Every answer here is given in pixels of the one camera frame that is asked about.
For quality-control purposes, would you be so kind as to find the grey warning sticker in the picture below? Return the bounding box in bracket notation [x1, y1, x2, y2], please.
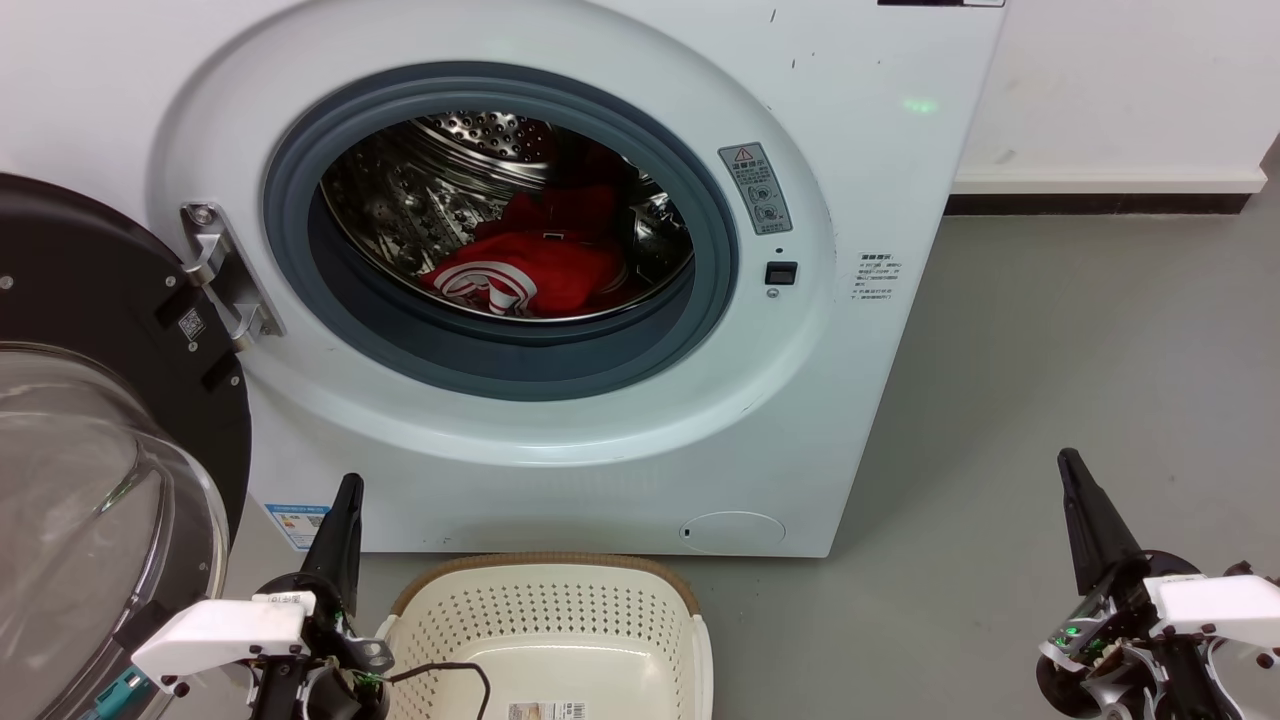
[718, 142, 794, 237]

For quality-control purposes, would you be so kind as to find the round white filter cover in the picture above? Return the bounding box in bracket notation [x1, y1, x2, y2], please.
[679, 511, 787, 556]

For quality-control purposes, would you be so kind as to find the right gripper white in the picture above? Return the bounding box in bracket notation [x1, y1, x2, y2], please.
[1035, 449, 1280, 720]

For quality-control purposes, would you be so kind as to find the stainless steel washing machine drum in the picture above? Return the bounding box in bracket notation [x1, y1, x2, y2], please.
[320, 108, 696, 324]

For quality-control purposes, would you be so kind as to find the red garment with white print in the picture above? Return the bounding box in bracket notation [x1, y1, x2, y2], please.
[418, 183, 631, 319]

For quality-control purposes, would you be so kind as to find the white front-load washing machine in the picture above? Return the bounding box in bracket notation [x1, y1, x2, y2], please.
[0, 0, 1008, 558]

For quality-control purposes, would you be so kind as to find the small text sticker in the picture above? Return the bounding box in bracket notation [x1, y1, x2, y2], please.
[853, 250, 904, 306]

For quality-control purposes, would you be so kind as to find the cream perforated laundry basket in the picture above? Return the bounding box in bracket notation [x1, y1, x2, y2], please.
[375, 553, 714, 720]

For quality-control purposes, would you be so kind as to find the grey rubber door gasket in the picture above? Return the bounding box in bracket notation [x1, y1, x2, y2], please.
[263, 62, 741, 403]

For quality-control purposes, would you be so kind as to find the blue energy label sticker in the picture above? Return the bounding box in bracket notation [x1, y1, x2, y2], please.
[264, 503, 331, 552]

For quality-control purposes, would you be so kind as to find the black washer door with glass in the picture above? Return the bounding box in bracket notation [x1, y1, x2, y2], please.
[0, 173, 251, 720]

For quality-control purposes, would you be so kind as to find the white and black baseboard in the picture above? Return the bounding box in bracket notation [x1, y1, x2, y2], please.
[945, 170, 1269, 216]

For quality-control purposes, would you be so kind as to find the silver metal door hinge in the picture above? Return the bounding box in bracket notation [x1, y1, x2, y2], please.
[180, 202, 286, 351]

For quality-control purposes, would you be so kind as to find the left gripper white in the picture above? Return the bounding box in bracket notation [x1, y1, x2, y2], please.
[130, 474, 394, 720]

